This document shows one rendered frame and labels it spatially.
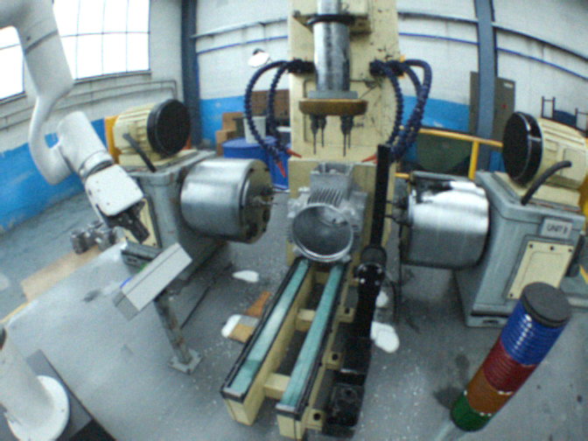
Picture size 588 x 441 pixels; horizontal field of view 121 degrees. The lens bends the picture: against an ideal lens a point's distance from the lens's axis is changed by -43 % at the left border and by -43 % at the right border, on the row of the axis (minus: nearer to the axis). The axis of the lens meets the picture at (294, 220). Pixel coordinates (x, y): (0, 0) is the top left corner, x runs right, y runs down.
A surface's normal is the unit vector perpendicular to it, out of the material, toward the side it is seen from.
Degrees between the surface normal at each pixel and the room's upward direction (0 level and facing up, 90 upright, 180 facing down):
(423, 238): 84
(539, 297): 0
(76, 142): 62
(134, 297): 50
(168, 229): 90
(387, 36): 90
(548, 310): 0
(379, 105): 90
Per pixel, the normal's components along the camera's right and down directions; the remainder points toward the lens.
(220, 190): -0.26, -0.19
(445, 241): -0.30, 0.32
